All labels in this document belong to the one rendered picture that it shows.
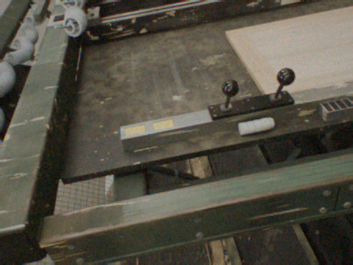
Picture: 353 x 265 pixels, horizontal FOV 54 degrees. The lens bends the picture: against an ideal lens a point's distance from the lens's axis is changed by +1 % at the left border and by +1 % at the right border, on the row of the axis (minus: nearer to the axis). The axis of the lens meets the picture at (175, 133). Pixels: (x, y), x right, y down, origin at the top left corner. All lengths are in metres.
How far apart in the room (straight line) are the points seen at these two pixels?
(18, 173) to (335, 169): 0.60
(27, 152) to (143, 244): 0.31
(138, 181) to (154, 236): 0.18
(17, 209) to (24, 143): 0.19
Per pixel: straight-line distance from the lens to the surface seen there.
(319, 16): 1.36
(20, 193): 0.69
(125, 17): 1.39
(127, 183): 0.81
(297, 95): 0.89
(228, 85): 0.72
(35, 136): 0.81
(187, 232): 0.67
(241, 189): 0.64
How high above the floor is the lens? 1.88
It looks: 22 degrees down
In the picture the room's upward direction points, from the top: 73 degrees counter-clockwise
